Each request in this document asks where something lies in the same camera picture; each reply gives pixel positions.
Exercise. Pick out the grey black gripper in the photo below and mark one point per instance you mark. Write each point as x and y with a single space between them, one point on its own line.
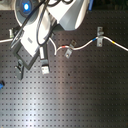
34 40

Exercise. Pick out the metal cable clip middle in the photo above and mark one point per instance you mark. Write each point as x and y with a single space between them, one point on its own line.
68 53

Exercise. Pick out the metal cable clip right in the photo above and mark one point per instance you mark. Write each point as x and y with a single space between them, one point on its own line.
100 34

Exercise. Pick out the metal cable clip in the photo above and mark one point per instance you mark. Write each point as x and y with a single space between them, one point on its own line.
11 33
68 53
100 34

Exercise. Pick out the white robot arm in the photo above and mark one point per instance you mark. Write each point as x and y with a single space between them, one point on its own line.
37 20

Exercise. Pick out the metal cable clip left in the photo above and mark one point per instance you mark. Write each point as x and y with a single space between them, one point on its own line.
11 33

